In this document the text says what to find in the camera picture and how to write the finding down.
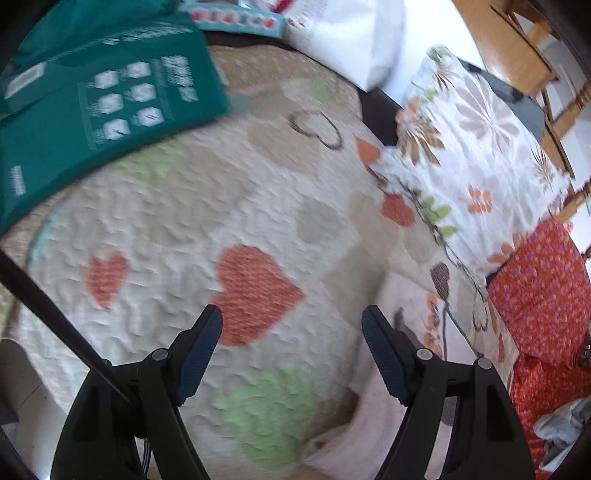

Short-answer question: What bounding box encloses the red patterned cushion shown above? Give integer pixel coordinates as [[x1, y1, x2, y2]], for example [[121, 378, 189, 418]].
[[487, 217, 591, 472]]

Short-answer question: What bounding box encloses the black cable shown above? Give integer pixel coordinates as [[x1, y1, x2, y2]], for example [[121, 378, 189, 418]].
[[0, 251, 153, 480]]

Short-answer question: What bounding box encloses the pale pink garment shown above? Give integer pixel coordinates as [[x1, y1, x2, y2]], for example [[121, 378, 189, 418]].
[[302, 272, 490, 480]]

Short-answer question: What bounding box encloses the wooden chair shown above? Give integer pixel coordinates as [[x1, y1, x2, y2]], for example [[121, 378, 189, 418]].
[[452, 0, 591, 222]]

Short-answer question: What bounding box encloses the heart-patterned quilt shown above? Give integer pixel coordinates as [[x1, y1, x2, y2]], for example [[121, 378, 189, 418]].
[[0, 44, 522, 480]]

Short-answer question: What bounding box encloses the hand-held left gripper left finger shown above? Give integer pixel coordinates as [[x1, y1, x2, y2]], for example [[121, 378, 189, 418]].
[[48, 305, 225, 480]]

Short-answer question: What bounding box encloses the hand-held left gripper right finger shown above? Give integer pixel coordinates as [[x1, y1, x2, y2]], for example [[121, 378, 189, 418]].
[[361, 305, 532, 480]]

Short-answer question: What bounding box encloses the dark grey flat object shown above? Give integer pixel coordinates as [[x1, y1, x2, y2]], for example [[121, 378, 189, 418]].
[[457, 58, 546, 139]]

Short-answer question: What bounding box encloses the teal cloth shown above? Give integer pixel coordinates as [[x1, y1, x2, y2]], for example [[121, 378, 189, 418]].
[[11, 0, 181, 56]]

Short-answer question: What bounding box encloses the light blue strip box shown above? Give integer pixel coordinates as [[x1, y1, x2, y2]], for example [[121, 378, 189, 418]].
[[178, 0, 284, 40]]

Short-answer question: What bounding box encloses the green flat package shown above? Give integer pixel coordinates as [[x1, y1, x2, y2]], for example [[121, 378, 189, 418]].
[[0, 9, 232, 234]]

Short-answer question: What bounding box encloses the white plastic bag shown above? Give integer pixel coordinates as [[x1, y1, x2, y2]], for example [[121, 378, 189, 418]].
[[533, 399, 589, 467]]

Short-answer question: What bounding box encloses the floral pillow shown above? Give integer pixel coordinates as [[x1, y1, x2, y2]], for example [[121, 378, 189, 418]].
[[374, 45, 573, 273]]

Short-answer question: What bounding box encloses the white printed bag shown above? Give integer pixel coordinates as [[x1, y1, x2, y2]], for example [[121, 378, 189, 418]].
[[249, 0, 407, 90]]

